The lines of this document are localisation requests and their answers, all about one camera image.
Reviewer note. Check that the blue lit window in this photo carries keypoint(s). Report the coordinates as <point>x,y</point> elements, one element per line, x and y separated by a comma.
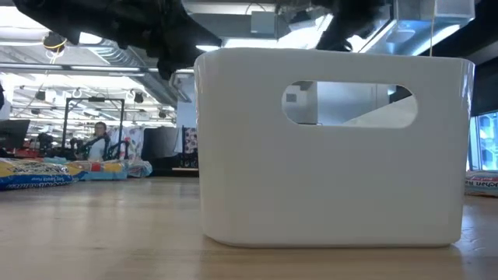
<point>488,140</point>

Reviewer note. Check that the white plastic bin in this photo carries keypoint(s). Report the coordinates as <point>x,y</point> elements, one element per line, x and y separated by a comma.
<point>330,186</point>

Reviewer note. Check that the white patterned hanging cloth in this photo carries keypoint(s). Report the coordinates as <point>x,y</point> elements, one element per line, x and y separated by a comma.
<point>132,142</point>

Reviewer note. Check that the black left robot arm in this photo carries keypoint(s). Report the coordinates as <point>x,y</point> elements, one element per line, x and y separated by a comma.
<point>70,15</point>

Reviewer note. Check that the dark patterned hanging cloth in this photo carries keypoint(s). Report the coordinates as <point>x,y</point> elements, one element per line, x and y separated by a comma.
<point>190,140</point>

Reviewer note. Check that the person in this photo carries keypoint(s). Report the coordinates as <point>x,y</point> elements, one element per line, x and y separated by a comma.
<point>98,144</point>

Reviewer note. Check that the black metal stand frame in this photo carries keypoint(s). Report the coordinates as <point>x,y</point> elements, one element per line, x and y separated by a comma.
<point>95,99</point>

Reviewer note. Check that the blue Maruchan soy sauce packet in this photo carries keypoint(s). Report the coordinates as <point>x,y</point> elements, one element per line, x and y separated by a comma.
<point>35,175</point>

